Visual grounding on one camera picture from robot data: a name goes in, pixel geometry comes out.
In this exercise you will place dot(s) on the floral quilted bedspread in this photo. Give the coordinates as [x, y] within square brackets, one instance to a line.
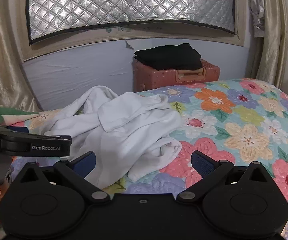
[234, 130]

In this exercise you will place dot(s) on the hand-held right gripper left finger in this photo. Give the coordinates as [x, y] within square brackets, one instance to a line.
[84, 163]

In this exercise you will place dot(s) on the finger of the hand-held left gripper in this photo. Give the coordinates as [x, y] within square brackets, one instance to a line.
[19, 129]
[63, 138]

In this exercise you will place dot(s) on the pink hard-shell suitcase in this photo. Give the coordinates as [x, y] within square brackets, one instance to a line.
[159, 80]

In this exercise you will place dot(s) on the folded black clothes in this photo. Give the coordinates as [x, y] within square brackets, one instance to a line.
[169, 56]

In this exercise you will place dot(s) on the silver quilted window cover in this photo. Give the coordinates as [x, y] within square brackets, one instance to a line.
[134, 2]

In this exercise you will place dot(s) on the white garment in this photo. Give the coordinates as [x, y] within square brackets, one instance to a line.
[124, 130]

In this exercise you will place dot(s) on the beige satin curtain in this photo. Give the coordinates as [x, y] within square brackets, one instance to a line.
[4, 55]
[274, 42]

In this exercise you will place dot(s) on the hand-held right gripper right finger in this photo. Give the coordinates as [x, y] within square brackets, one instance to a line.
[202, 165]

